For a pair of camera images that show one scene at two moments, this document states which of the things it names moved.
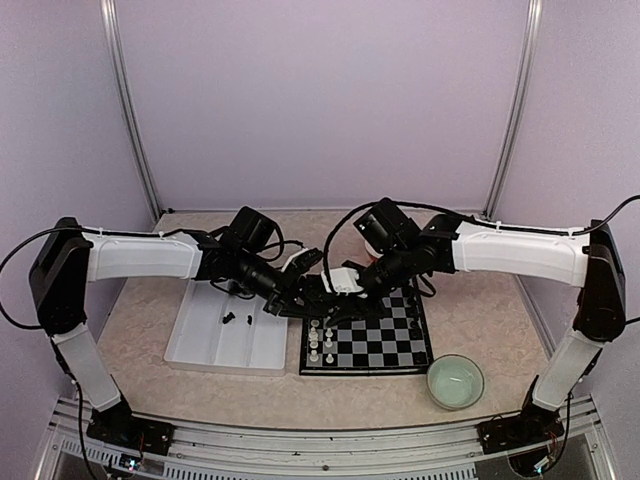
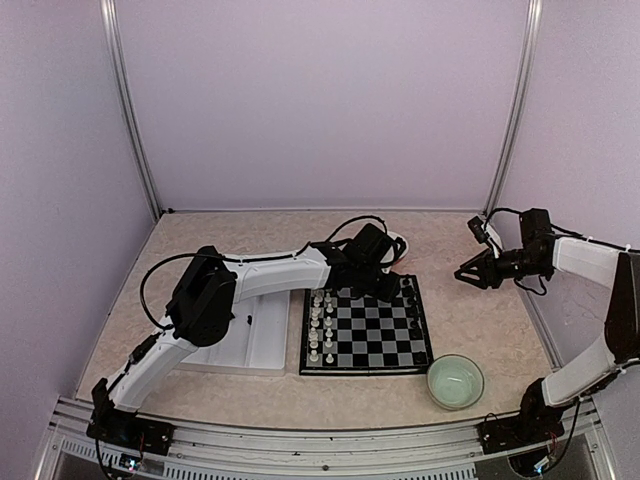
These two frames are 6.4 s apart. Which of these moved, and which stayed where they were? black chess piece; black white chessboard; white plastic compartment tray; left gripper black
Moved: left gripper black
Stayed: black white chessboard; black chess piece; white plastic compartment tray
